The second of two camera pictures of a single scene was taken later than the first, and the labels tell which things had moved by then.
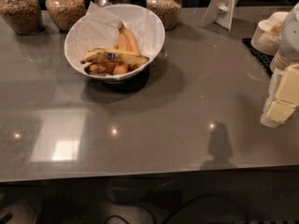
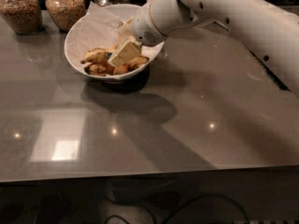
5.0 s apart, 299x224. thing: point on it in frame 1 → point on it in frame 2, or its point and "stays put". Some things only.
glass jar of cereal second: x=65 y=7 stays put
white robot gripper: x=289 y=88 → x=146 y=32
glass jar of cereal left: x=21 y=9 stays put
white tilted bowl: x=112 y=42 stays put
